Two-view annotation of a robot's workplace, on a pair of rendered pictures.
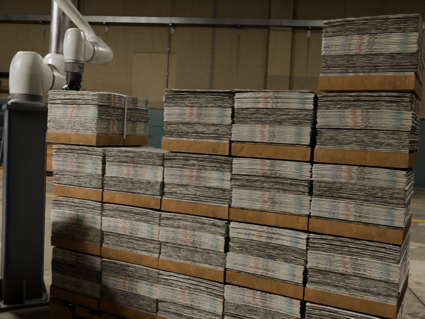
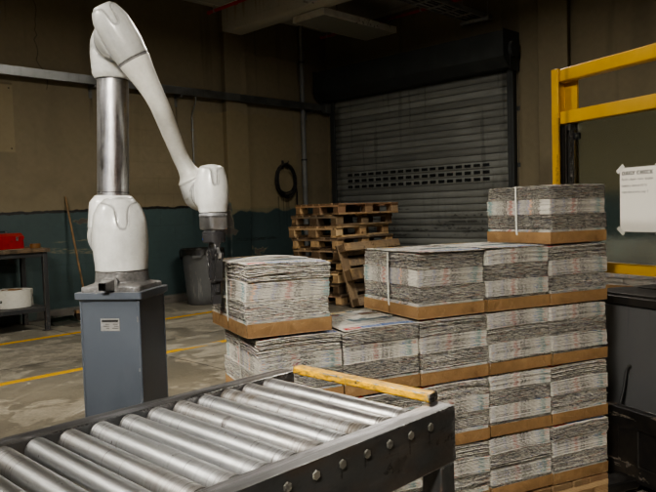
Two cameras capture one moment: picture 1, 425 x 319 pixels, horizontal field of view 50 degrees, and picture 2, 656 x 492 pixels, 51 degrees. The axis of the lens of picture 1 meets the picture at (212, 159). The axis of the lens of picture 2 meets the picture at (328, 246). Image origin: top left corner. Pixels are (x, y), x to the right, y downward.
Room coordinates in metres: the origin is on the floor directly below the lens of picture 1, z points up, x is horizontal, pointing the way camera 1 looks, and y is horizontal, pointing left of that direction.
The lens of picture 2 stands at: (0.58, 2.20, 1.22)
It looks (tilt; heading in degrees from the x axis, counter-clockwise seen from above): 3 degrees down; 308
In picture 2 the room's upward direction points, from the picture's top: 2 degrees counter-clockwise
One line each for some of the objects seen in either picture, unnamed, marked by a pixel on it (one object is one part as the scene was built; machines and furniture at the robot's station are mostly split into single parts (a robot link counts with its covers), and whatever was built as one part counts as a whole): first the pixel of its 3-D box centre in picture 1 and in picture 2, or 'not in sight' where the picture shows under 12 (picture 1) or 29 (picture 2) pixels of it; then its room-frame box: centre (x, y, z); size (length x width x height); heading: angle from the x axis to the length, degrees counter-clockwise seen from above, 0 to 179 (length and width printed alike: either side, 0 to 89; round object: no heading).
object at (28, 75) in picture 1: (28, 73); (119, 233); (2.35, 0.95, 1.17); 0.18 x 0.16 x 0.22; 151
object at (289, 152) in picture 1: (286, 150); (486, 297); (1.73, -0.28, 0.86); 0.38 x 0.29 x 0.04; 152
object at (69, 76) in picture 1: (73, 83); (214, 244); (2.22, 0.68, 1.12); 0.08 x 0.07 x 0.09; 153
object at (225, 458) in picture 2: not in sight; (188, 448); (1.58, 1.36, 0.77); 0.47 x 0.05 x 0.05; 173
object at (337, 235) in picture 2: not in sight; (345, 251); (6.10, -5.30, 0.65); 1.33 x 0.94 x 1.30; 87
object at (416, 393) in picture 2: not in sight; (359, 382); (1.51, 0.90, 0.81); 0.43 x 0.03 x 0.02; 173
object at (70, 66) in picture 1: (74, 68); (213, 222); (2.22, 0.68, 1.19); 0.09 x 0.09 x 0.06
